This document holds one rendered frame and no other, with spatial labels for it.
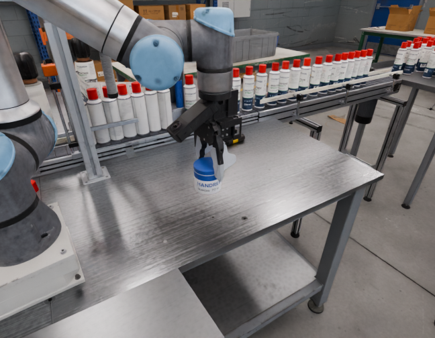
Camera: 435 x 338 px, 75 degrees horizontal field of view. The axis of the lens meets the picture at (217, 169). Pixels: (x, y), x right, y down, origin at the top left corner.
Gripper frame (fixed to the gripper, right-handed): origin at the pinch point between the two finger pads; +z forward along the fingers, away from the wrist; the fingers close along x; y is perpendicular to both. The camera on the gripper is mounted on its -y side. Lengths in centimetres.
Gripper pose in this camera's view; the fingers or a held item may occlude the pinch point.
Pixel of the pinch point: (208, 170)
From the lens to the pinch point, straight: 70.7
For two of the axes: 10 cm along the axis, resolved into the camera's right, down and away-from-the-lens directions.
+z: 0.0, 8.4, 5.4
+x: -5.6, -4.4, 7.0
